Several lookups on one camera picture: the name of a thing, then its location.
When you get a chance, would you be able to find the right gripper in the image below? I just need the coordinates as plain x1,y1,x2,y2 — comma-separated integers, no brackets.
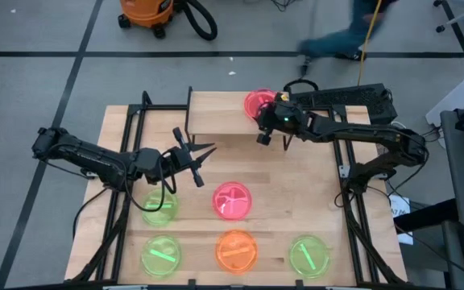
257,93,309,145

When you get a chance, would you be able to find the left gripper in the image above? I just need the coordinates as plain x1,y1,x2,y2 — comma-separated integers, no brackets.
162,126,218,189

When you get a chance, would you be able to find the small pink translucent plate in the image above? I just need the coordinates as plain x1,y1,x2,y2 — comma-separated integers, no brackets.
242,88,278,121

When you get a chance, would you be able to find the large pink translucent plate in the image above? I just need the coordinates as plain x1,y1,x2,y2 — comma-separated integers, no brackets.
211,180,254,222

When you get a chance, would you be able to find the large green translucent plate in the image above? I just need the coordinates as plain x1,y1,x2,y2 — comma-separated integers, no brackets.
288,234,332,280
140,188,180,227
140,234,183,278

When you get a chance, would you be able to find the orange translucent plate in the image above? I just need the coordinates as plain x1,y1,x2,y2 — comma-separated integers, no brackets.
214,229,259,276

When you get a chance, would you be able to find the wooden shelf with black legs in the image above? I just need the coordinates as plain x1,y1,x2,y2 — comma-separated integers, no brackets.
184,85,297,152

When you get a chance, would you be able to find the person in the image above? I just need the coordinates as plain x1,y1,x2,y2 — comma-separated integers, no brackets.
295,0,399,62

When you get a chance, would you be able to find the orange shop vacuum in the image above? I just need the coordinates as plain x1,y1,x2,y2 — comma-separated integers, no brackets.
118,0,176,40

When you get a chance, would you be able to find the white paper sheet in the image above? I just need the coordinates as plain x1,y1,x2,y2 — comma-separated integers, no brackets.
387,193,415,247

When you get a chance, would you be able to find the office chair base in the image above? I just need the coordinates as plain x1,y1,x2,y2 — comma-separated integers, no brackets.
433,0,464,49

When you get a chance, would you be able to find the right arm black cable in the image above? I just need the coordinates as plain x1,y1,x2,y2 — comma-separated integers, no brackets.
282,78,321,94

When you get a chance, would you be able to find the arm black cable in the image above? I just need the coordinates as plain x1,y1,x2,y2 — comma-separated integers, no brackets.
123,149,178,213
282,78,321,94

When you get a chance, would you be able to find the black floor cable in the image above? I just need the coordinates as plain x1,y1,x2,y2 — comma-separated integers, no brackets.
299,56,313,78

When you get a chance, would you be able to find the black aluminium table frame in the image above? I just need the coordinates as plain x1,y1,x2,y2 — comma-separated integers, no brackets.
70,90,408,290

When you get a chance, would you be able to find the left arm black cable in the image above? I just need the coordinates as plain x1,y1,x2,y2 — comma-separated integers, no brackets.
123,149,178,213

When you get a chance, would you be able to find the black vacuum hose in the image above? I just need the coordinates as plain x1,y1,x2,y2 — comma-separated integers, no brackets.
173,0,219,42

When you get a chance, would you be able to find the black cable tangle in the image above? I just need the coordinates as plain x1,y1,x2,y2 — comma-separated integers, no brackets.
270,0,297,12

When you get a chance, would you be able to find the yellow hanging cable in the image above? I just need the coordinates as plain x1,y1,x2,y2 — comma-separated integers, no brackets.
355,0,384,87

